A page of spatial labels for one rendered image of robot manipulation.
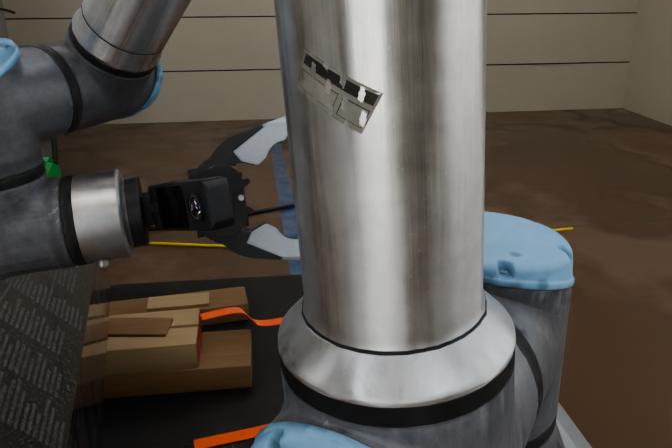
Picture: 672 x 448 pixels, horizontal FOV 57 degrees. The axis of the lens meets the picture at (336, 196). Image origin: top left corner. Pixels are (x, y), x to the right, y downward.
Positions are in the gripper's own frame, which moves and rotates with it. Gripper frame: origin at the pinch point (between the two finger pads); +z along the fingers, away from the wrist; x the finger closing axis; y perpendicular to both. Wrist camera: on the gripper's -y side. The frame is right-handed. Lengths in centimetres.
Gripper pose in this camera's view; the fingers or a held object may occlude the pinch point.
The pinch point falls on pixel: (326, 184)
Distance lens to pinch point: 65.4
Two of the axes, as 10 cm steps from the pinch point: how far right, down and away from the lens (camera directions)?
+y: -2.3, -0.4, 9.7
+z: 9.6, -1.5, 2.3
